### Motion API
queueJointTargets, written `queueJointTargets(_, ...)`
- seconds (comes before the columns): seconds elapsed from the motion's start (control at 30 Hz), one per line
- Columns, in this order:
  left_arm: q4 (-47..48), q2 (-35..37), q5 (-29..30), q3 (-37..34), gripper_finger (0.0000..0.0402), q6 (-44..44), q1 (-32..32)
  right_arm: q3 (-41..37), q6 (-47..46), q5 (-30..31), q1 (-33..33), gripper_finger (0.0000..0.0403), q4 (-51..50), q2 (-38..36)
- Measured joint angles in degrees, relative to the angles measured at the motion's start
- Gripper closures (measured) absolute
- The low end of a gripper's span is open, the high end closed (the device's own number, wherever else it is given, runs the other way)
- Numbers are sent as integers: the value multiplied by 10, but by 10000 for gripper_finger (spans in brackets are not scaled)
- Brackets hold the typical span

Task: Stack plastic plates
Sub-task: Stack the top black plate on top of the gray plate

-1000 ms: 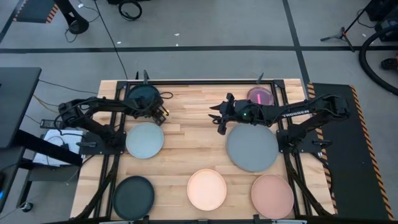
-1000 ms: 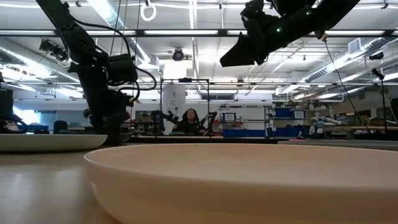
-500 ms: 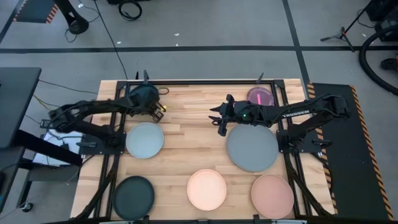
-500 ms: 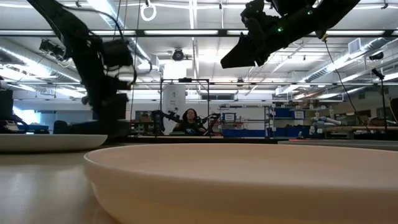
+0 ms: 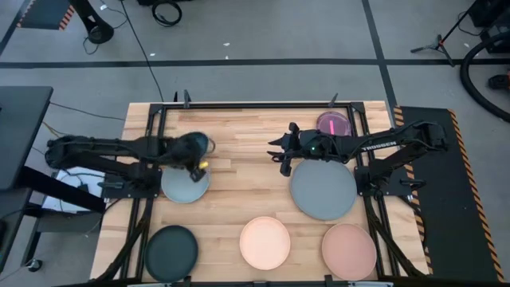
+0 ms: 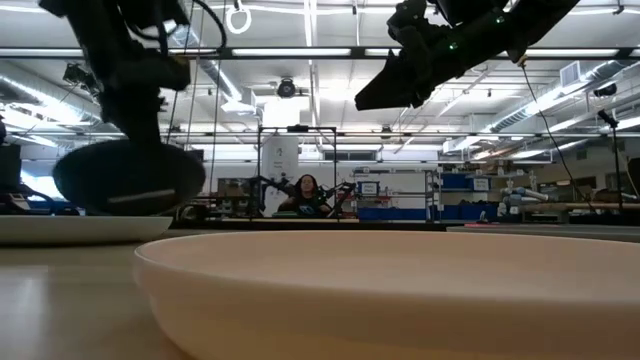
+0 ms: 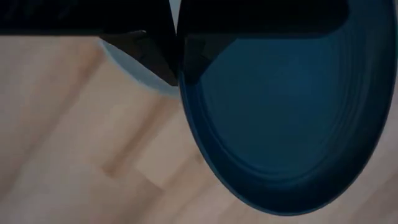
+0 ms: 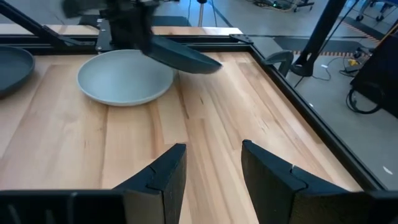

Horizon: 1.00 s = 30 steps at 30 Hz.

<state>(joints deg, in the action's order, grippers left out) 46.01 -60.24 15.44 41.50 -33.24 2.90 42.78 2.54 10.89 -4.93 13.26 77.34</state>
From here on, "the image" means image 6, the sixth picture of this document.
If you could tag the black microphone stand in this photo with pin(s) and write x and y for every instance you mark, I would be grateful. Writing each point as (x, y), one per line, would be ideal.
(618, 170)

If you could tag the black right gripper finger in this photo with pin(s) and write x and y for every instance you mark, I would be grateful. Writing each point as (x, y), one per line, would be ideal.
(400, 85)

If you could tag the black aluminium table frame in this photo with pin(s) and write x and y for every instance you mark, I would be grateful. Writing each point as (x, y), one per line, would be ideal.
(325, 226)

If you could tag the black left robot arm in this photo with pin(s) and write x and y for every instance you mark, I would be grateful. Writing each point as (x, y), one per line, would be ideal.
(100, 25)

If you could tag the black background robot arm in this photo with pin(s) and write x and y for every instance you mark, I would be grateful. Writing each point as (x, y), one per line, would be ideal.
(262, 192)
(342, 192)

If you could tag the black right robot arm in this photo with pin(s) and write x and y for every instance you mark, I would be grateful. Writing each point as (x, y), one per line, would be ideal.
(540, 20)

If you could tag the dark computer monitor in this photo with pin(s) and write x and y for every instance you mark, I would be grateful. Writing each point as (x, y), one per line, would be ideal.
(10, 167)

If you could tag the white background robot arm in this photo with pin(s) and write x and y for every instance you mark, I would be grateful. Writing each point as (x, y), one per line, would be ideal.
(522, 194)

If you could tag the black LED light bar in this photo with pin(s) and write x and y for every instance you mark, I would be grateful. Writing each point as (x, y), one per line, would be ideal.
(290, 52)

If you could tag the white pillar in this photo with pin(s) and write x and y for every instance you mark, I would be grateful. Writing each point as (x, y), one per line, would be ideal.
(280, 155)

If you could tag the black mounted camera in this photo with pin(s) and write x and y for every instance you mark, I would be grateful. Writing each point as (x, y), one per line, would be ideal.
(286, 88)
(80, 75)

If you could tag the dark round bowl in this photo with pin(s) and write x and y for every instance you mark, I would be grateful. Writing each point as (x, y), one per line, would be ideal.
(125, 180)

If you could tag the person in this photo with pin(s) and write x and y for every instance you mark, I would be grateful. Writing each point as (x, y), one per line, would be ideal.
(306, 200)

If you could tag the black workstation frame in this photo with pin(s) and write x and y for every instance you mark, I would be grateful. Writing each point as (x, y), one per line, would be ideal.
(297, 129)

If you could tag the beige plastic plate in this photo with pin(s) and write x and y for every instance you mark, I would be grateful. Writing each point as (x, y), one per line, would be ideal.
(350, 300)

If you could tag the silver air duct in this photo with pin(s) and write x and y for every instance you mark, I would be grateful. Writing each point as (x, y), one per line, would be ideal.
(220, 75)

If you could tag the pink plastic plate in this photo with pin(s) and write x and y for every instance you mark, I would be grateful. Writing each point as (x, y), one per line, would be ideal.
(482, 225)

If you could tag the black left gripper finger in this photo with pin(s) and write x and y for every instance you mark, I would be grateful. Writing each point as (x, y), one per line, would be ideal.
(134, 132)

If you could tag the white plastic plate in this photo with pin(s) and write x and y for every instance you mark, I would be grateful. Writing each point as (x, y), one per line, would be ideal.
(75, 230)

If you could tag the framed white sign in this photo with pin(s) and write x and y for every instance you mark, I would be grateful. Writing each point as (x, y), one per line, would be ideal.
(368, 188)

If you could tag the blue storage bin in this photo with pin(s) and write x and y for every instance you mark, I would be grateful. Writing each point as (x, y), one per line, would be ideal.
(462, 181)
(392, 214)
(470, 212)

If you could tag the grey plastic plate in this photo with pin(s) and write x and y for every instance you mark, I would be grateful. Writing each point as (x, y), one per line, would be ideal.
(550, 233)

